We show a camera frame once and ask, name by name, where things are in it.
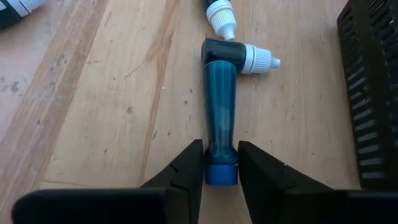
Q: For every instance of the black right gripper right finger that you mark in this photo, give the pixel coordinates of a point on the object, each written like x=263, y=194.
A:
x=264, y=186

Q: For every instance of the blue glitter glue tube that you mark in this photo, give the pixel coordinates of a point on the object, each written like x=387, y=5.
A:
x=220, y=109

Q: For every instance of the dark blue dropper bottle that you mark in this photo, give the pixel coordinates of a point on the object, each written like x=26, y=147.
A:
x=9, y=14

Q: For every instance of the black dropper bottle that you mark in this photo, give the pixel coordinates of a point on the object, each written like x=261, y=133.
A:
x=224, y=51
x=220, y=18

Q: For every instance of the black plastic basket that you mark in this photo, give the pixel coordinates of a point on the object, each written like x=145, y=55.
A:
x=373, y=62

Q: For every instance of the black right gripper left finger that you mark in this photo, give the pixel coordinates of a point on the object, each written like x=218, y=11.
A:
x=183, y=186

